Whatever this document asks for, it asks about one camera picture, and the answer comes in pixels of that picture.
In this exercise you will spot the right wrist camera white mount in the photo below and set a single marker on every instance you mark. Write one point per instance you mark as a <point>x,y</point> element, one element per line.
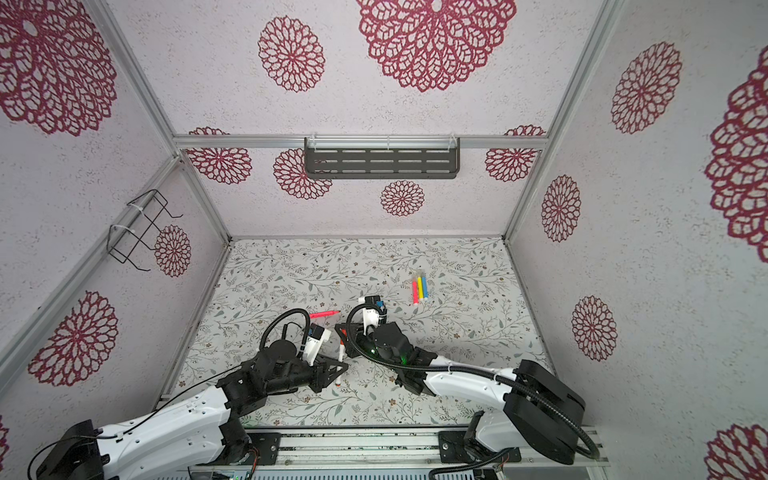
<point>373,317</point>

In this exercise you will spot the black wire wall rack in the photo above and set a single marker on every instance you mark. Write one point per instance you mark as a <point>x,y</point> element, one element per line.
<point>125,237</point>

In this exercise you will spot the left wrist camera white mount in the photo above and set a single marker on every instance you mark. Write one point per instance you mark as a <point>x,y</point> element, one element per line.
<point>317,336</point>

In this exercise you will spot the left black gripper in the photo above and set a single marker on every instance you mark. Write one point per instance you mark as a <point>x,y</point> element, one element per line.
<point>322,370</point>

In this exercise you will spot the dark metal wall shelf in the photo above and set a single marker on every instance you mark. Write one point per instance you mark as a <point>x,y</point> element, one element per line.
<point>382,160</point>

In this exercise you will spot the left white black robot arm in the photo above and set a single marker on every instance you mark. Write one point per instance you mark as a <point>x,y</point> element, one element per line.
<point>162,426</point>

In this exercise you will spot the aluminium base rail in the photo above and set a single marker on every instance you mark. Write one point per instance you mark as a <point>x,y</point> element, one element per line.
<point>352,451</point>

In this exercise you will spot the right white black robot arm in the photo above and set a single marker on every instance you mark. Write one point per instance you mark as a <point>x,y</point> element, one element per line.
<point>524,405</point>

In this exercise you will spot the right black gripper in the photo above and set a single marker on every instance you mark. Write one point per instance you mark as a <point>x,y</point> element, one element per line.
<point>358,337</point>

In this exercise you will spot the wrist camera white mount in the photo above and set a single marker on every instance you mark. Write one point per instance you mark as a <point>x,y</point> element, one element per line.
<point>373,317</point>
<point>317,336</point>

